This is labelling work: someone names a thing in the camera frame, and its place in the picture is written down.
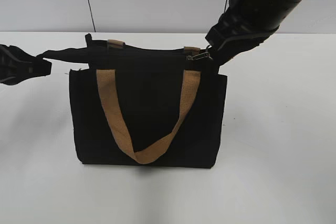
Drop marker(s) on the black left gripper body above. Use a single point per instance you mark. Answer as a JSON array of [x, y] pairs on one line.
[[14, 70]]

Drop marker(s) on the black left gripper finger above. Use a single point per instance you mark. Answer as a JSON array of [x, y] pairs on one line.
[[38, 67]]

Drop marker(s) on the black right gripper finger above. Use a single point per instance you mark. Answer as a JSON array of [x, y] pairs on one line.
[[222, 47]]

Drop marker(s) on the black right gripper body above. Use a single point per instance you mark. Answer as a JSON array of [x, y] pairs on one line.
[[245, 20]]

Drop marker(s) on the silver zipper pull with ring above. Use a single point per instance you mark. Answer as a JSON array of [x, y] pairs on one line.
[[194, 53]]

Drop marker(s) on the black canvas tote bag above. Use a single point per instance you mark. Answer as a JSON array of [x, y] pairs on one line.
[[149, 87]]

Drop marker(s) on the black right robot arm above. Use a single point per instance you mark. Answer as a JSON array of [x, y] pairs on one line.
[[279, 12]]

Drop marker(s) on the tan front bag handle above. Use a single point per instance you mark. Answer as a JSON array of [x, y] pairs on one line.
[[107, 89]]

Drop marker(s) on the tan bag handle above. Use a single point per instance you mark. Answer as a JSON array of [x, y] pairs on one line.
[[107, 89], [121, 44]]

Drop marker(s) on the tan rear bag handle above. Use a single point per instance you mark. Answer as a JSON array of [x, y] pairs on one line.
[[121, 44]]

